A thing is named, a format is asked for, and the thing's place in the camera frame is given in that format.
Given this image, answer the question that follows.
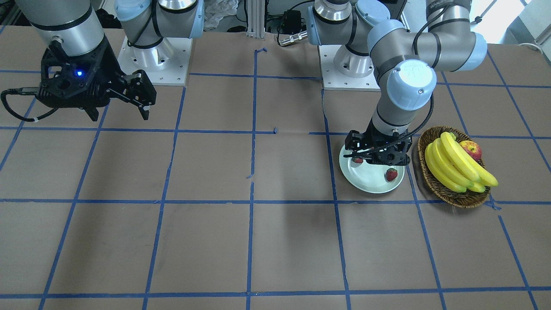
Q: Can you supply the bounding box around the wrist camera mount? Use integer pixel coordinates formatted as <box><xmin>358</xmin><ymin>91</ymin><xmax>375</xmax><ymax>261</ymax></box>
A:
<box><xmin>366</xmin><ymin>140</ymin><xmax>412</xmax><ymax>166</ymax></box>
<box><xmin>35</xmin><ymin>38</ymin><xmax>110</xmax><ymax>109</ymax></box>

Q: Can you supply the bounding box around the yellow banana bunch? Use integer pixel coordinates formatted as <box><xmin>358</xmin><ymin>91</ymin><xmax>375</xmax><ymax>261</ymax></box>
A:
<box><xmin>424</xmin><ymin>132</ymin><xmax>498</xmax><ymax>193</ymax></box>

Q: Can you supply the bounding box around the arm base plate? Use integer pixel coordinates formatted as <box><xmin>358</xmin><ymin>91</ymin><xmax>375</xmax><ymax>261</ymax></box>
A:
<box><xmin>319</xmin><ymin>45</ymin><xmax>380</xmax><ymax>92</ymax></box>
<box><xmin>118</xmin><ymin>38</ymin><xmax>194</xmax><ymax>86</ymax></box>

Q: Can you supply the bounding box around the light green plate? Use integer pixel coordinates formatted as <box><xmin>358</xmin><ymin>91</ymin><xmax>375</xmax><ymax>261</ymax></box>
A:
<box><xmin>339</xmin><ymin>146</ymin><xmax>405</xmax><ymax>194</ymax></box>

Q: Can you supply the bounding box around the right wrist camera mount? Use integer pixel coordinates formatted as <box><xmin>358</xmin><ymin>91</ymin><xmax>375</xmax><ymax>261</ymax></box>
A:
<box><xmin>35</xmin><ymin>38</ymin><xmax>110</xmax><ymax>109</ymax></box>

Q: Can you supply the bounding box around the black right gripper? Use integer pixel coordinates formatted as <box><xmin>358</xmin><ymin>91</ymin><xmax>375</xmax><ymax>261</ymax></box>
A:
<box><xmin>84</xmin><ymin>37</ymin><xmax>157</xmax><ymax>122</ymax></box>

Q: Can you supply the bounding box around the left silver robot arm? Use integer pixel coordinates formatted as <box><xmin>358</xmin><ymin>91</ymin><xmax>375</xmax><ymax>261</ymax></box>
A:
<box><xmin>306</xmin><ymin>0</ymin><xmax>487</xmax><ymax>166</ymax></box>

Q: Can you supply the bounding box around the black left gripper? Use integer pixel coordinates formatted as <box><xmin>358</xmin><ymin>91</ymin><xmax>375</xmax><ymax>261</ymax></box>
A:
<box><xmin>344</xmin><ymin>123</ymin><xmax>412</xmax><ymax>166</ymax></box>

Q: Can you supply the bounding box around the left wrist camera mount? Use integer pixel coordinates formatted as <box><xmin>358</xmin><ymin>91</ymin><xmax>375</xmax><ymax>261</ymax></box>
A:
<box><xmin>366</xmin><ymin>140</ymin><xmax>412</xmax><ymax>166</ymax></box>

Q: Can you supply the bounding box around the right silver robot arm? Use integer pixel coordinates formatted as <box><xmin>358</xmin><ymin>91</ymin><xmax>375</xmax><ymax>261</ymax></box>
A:
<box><xmin>1</xmin><ymin>0</ymin><xmax>204</xmax><ymax>122</ymax></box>

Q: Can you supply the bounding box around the red strawberry three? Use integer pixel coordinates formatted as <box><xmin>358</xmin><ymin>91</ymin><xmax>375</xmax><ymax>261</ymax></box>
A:
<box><xmin>384</xmin><ymin>167</ymin><xmax>398</xmax><ymax>182</ymax></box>

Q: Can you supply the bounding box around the aluminium frame post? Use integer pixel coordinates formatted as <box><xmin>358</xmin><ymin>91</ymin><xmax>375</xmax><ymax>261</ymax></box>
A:
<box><xmin>244</xmin><ymin>0</ymin><xmax>267</xmax><ymax>40</ymax></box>

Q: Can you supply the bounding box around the red apple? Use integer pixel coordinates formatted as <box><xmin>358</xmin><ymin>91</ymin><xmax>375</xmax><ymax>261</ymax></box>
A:
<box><xmin>460</xmin><ymin>140</ymin><xmax>482</xmax><ymax>161</ymax></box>

